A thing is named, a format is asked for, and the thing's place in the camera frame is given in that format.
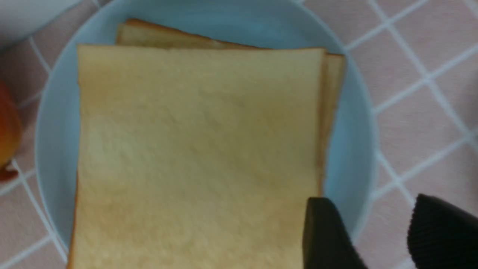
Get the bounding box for light blue bread plate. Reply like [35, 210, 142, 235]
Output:
[34, 0, 378, 246]

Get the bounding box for red yellow pomegranate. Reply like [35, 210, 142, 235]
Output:
[0, 82, 23, 182]

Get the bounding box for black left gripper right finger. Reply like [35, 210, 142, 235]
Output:
[407, 194, 478, 269]

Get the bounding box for toast slice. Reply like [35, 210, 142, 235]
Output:
[67, 44, 325, 269]
[115, 18, 347, 194]

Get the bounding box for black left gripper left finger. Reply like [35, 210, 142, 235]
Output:
[302, 197, 367, 269]

